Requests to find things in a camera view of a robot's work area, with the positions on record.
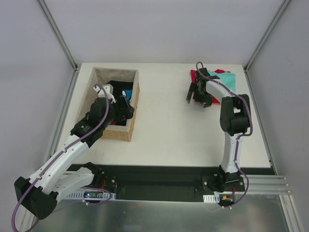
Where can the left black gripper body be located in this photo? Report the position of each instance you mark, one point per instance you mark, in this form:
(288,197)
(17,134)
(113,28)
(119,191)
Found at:
(124,108)

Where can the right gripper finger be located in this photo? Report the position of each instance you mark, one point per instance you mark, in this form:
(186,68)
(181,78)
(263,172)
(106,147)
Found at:
(190,92)
(207,101)

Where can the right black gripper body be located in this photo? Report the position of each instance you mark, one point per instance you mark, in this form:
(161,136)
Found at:
(199,91)

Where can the black daisy print t-shirt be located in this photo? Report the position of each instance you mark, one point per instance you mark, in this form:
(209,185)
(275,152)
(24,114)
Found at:
(121,88)

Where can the red t-shirt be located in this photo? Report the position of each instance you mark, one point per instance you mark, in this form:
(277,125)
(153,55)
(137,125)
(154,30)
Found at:
(196,78)

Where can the teal t-shirt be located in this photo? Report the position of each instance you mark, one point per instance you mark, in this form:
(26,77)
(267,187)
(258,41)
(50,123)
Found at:
(226,77)

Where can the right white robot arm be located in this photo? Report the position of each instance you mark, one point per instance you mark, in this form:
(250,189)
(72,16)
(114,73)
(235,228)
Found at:
(235,121)

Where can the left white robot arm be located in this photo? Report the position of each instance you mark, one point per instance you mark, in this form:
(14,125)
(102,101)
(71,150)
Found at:
(43,190)

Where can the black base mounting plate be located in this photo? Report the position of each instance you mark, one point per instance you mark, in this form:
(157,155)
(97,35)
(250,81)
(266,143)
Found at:
(163,183)

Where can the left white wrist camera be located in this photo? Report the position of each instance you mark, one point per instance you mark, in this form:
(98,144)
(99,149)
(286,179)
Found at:
(105,91)

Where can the left aluminium frame post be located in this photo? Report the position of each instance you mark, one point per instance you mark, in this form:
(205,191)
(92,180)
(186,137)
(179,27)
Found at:
(57,33)

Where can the aluminium frame post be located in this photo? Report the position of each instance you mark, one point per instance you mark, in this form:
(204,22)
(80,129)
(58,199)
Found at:
(268,32)
(57,33)

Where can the left white cable duct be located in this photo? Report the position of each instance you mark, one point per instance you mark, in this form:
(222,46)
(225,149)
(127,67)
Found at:
(90,195)

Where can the white cable duct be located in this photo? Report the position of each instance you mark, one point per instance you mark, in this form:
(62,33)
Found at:
(90,195)
(215,198)

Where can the right aluminium frame post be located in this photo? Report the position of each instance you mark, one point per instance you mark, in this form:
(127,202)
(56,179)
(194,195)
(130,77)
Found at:
(268,32)

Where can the right white cable duct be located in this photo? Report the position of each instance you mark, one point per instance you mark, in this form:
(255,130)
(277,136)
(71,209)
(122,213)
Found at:
(215,198)

